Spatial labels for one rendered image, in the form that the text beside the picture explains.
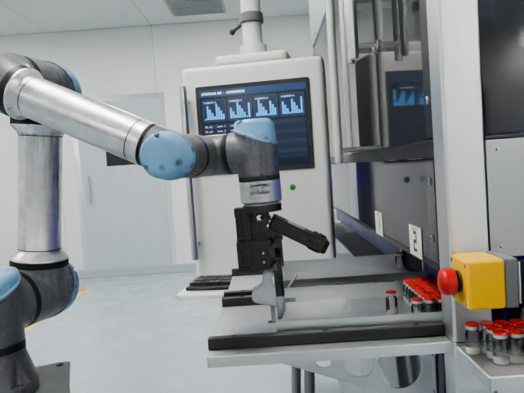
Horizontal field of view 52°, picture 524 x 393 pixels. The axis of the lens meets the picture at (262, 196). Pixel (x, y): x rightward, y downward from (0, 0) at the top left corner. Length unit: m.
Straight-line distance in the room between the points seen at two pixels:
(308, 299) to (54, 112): 0.65
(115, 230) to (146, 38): 2.31
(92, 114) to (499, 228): 0.68
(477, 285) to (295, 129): 1.14
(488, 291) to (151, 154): 0.54
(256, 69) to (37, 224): 1.00
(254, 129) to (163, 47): 5.77
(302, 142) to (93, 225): 5.13
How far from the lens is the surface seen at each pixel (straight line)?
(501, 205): 0.93
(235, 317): 1.13
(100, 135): 0.92
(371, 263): 1.56
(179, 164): 0.84
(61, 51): 6.99
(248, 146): 0.94
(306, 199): 1.85
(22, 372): 1.14
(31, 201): 1.18
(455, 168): 0.90
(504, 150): 0.93
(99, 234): 6.76
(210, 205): 1.91
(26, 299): 1.13
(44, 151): 1.17
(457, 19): 0.93
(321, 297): 1.21
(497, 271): 0.84
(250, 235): 0.96
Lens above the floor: 1.18
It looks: 3 degrees down
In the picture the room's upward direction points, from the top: 4 degrees counter-clockwise
